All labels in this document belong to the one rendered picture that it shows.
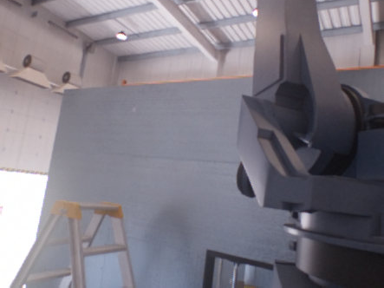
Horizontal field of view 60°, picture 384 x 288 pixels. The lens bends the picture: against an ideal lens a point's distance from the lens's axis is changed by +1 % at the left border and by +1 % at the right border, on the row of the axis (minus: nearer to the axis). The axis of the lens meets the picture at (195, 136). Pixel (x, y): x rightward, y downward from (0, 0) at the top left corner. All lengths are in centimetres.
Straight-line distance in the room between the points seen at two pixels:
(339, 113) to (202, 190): 131
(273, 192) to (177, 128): 157
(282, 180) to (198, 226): 141
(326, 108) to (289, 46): 22
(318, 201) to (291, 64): 43
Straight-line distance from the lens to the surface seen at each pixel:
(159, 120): 240
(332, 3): 1032
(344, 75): 200
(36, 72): 1192
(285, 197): 77
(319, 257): 90
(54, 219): 197
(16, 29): 1271
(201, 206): 212
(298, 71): 103
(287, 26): 108
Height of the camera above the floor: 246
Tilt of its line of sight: 9 degrees up
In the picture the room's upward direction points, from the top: 7 degrees clockwise
